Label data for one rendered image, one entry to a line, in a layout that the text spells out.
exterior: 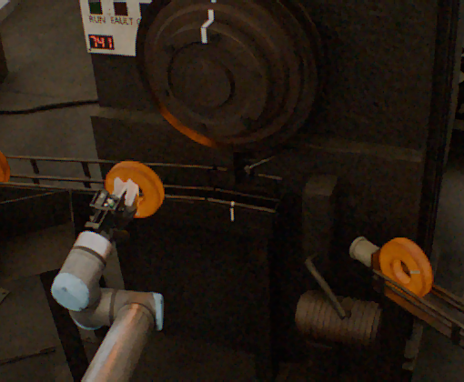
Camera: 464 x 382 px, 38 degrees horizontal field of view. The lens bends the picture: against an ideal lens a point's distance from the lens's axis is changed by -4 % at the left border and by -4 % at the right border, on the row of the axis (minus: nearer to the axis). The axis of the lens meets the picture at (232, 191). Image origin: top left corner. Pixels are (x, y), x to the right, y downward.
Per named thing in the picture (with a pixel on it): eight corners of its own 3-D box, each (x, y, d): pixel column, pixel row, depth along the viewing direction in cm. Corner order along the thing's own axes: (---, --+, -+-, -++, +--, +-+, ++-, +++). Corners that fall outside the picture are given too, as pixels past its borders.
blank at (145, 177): (103, 159, 178) (97, 166, 176) (156, 160, 173) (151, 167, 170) (118, 209, 187) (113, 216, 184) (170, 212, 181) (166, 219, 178)
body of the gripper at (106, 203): (126, 191, 166) (105, 231, 159) (135, 213, 173) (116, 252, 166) (98, 186, 169) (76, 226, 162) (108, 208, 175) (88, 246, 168)
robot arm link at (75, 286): (54, 306, 160) (44, 284, 152) (75, 263, 167) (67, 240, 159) (88, 317, 158) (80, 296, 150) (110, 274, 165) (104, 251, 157)
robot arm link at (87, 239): (111, 271, 164) (77, 263, 167) (119, 255, 166) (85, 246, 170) (99, 249, 157) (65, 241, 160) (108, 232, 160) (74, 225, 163)
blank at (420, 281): (400, 294, 173) (390, 299, 172) (380, 237, 172) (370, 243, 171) (441, 296, 159) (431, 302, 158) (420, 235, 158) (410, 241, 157)
